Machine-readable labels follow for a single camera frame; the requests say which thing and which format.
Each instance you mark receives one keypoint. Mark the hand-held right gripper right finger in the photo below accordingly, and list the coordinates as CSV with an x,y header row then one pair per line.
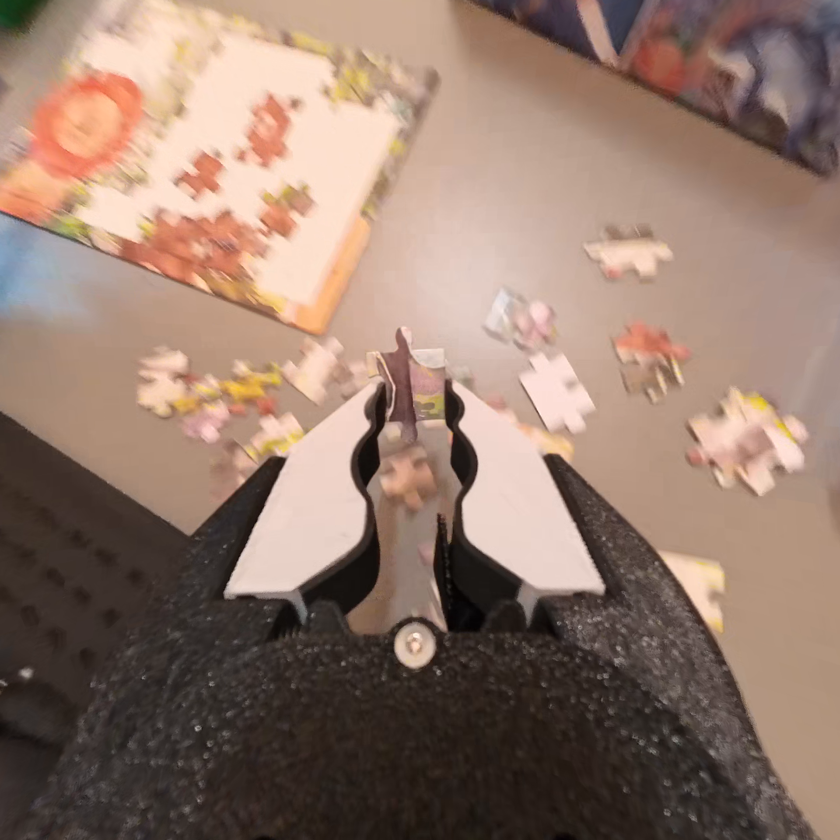
x,y
525,518

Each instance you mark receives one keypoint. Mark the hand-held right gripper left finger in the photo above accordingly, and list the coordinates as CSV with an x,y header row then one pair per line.
x,y
302,518

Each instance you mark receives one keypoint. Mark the jigsaw pieces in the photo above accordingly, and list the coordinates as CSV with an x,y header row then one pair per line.
x,y
558,394

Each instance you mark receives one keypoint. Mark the purple green puzzle piece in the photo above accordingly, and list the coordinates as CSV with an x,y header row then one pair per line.
x,y
410,387

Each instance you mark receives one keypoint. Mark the jigsaw puzzle frame board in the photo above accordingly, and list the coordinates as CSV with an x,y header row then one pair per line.
x,y
216,98

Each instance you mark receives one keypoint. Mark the assembled orange lion pieces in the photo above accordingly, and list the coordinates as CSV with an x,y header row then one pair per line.
x,y
85,124

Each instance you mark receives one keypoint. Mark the brown green puzzle piece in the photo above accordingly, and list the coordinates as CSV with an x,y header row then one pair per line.
x,y
285,213

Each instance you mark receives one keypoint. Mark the plain brown puzzle piece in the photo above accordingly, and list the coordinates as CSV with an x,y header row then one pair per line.
x,y
200,174

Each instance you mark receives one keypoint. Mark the illustrated puzzle box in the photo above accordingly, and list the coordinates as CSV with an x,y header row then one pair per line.
x,y
689,52

